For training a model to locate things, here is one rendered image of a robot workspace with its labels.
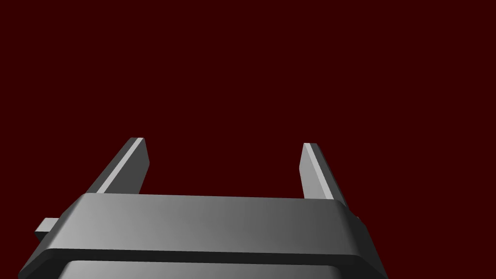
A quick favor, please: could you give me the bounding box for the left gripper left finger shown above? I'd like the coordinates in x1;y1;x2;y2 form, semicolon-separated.
85;137;150;195

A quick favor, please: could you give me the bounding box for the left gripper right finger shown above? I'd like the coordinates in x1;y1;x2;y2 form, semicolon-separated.
298;142;349;210

